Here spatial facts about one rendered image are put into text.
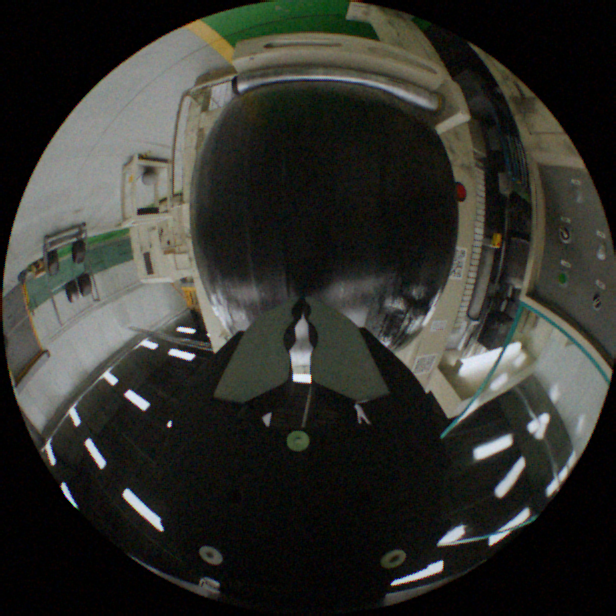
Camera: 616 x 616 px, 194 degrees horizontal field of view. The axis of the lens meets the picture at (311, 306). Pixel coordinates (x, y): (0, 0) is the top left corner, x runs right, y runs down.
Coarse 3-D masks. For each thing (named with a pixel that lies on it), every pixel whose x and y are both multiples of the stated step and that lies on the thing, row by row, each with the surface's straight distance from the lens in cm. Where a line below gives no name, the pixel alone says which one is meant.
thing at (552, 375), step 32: (544, 320) 56; (512, 352) 61; (544, 352) 57; (576, 352) 55; (512, 384) 63; (544, 384) 58; (576, 384) 56; (608, 384) 56; (480, 416) 73; (512, 416) 65; (544, 416) 61; (576, 416) 58; (448, 448) 90; (480, 448) 77; (512, 448) 69; (544, 448) 64; (576, 448) 62; (448, 480) 96; (480, 480) 81; (512, 480) 73; (544, 480) 68; (448, 512) 103; (480, 512) 88; (512, 512) 79; (448, 544) 111
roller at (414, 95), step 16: (240, 80) 37; (256, 80) 36; (272, 80) 36; (288, 80) 36; (304, 80) 36; (320, 80) 36; (336, 80) 36; (352, 80) 36; (368, 80) 37; (384, 80) 38; (400, 80) 41; (400, 96) 39; (416, 96) 40; (432, 96) 42; (432, 112) 44
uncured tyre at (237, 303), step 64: (256, 128) 16; (320, 128) 16; (384, 128) 17; (192, 192) 19; (256, 192) 13; (320, 192) 13; (384, 192) 14; (448, 192) 18; (256, 256) 13; (320, 256) 13; (384, 256) 14; (448, 256) 18; (384, 320) 17
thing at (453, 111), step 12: (444, 84) 44; (456, 84) 45; (444, 96) 43; (456, 96) 41; (420, 108) 49; (444, 108) 42; (456, 108) 40; (432, 120) 44; (444, 120) 41; (456, 120) 41
